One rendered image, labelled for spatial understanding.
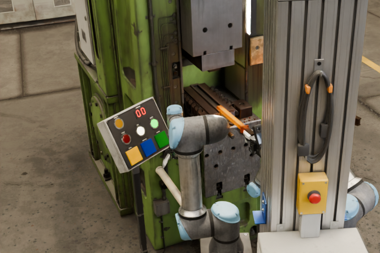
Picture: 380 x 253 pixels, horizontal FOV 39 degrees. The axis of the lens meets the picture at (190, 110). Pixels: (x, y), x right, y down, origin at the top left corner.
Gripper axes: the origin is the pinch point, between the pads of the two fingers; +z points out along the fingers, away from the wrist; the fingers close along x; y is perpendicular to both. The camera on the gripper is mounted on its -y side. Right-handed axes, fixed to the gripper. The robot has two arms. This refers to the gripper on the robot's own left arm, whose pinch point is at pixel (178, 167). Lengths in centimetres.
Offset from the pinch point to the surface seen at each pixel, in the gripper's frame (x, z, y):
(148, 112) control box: -14.4, -21.0, -21.2
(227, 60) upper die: 30, -37, -48
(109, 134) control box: -32.6, -19.9, -1.8
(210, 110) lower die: 19, -5, -49
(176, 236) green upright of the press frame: -5, 87, -49
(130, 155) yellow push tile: -23.2, -8.5, 0.2
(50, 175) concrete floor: -109, 94, -140
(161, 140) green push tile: -8.4, -7.3, -14.7
